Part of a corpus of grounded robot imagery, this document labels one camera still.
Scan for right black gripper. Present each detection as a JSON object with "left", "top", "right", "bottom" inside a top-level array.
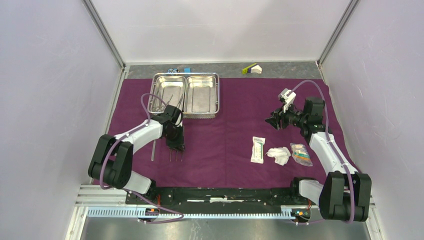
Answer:
[{"left": 264, "top": 101, "right": 308, "bottom": 131}]

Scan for steel surgical instruments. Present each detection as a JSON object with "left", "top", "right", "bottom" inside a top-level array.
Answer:
[{"left": 154, "top": 90, "right": 174, "bottom": 112}]

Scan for blue toothed cable rail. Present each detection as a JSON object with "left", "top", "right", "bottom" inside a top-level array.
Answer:
[{"left": 87, "top": 206, "right": 295, "bottom": 220}]

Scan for black blue toy car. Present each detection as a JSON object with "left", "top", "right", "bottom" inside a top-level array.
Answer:
[{"left": 167, "top": 68, "right": 180, "bottom": 73}]

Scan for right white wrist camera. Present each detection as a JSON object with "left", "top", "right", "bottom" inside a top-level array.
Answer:
[{"left": 278, "top": 88, "right": 297, "bottom": 113}]

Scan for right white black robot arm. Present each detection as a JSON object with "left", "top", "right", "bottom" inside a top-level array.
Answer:
[{"left": 265, "top": 96, "right": 372, "bottom": 223}]

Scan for green white toy block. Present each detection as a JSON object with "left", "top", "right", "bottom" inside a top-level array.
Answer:
[{"left": 241, "top": 63, "right": 263, "bottom": 75}]

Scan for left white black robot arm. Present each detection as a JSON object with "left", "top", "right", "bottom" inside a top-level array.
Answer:
[{"left": 88, "top": 105, "right": 185, "bottom": 204}]

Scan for steel surgical tray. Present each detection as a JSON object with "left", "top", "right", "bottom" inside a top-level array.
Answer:
[{"left": 147, "top": 72, "right": 220, "bottom": 119}]

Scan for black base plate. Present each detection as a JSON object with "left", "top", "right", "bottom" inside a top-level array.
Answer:
[{"left": 142, "top": 183, "right": 321, "bottom": 206}]

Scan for purple cloth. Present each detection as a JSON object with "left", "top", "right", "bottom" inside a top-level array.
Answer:
[{"left": 132, "top": 78, "right": 348, "bottom": 189}]

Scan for white gauze wad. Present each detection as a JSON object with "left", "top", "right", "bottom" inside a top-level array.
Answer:
[{"left": 266, "top": 147, "right": 291, "bottom": 166}]

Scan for white suture packet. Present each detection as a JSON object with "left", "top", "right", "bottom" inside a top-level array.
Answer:
[{"left": 250, "top": 136, "right": 266, "bottom": 164}]

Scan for clear bag of supplies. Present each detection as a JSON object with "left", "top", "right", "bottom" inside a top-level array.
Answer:
[{"left": 290, "top": 143, "right": 313, "bottom": 167}]

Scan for steel scalpel handle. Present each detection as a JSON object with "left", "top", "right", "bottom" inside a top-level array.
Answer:
[{"left": 150, "top": 140, "right": 156, "bottom": 162}]

